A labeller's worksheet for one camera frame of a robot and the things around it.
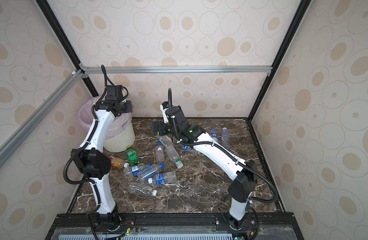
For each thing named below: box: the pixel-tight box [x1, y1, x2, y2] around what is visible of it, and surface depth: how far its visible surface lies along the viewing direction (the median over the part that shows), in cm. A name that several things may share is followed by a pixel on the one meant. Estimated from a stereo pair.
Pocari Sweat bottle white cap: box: [148, 171, 177, 186], surface depth 85 cm
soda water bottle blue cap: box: [138, 163, 157, 180], surface depth 89 cm
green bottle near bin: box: [126, 145, 139, 167], surface depth 96 cm
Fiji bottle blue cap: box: [155, 141, 165, 164], surface depth 99 cm
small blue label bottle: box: [123, 162, 140, 176], surface depth 89 cm
